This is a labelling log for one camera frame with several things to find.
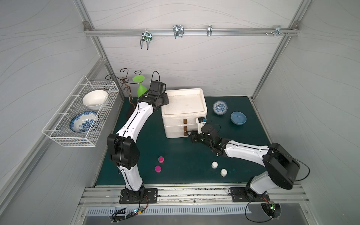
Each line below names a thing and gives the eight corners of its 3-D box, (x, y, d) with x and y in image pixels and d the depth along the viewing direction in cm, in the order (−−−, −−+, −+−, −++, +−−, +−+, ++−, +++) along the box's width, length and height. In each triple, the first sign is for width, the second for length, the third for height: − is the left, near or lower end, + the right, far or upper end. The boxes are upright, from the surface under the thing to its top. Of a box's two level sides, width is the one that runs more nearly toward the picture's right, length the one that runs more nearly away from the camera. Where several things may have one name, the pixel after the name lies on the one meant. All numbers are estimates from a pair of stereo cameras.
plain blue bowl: (231, 126, 106) (233, 121, 101) (228, 116, 113) (230, 111, 108) (245, 126, 106) (248, 121, 101) (242, 116, 113) (244, 111, 108)
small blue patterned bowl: (217, 116, 111) (218, 111, 106) (211, 108, 117) (212, 102, 112) (227, 112, 113) (229, 107, 108) (221, 104, 119) (223, 99, 114)
